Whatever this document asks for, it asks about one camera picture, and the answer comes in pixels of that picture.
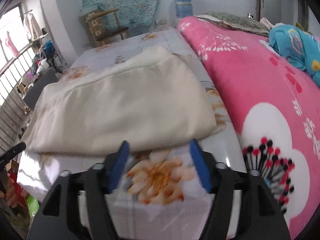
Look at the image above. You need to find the wooden chair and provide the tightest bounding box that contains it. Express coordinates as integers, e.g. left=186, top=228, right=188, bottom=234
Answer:
left=84, top=9, right=129, bottom=47

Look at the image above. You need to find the person left hand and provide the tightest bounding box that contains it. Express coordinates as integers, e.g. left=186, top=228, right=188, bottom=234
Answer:
left=0, top=178, right=18, bottom=208

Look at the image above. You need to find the blue water bottle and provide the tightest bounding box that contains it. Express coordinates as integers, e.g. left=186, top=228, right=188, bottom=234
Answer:
left=175, top=0, right=194, bottom=19

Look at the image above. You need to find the metal railing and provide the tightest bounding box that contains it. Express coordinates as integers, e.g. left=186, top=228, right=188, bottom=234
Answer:
left=0, top=42, right=34, bottom=153

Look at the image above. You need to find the cream zip-up jacket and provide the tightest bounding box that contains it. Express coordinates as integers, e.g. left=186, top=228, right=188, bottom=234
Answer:
left=23, top=46, right=216, bottom=155

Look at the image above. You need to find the blue patterned clothing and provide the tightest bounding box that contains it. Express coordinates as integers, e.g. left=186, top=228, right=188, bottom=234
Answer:
left=268, top=24, right=320, bottom=86

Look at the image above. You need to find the grey green pillow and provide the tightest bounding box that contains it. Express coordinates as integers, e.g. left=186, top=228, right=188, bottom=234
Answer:
left=195, top=11, right=269, bottom=37

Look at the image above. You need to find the pink floral blanket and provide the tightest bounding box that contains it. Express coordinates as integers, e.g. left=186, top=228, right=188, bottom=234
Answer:
left=178, top=16, right=319, bottom=239

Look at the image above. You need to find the green paper bag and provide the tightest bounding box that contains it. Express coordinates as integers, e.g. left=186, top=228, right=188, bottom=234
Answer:
left=26, top=195, right=40, bottom=218

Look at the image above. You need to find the red box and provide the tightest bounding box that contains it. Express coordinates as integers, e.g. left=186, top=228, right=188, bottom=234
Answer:
left=9, top=173, right=29, bottom=207

